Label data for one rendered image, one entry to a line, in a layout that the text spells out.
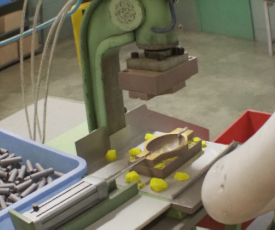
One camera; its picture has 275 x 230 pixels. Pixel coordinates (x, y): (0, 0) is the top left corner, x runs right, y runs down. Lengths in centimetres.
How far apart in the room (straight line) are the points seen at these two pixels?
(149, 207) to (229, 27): 619
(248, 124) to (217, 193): 139
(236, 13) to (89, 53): 586
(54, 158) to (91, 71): 23
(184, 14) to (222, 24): 71
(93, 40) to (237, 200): 60
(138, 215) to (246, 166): 37
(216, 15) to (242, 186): 651
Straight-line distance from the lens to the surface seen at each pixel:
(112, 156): 115
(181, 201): 98
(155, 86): 97
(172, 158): 108
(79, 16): 119
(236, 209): 71
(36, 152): 119
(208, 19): 721
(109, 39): 108
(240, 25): 695
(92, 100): 119
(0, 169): 121
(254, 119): 207
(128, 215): 94
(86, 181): 94
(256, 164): 59
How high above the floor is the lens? 151
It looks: 21 degrees down
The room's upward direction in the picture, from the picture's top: 6 degrees counter-clockwise
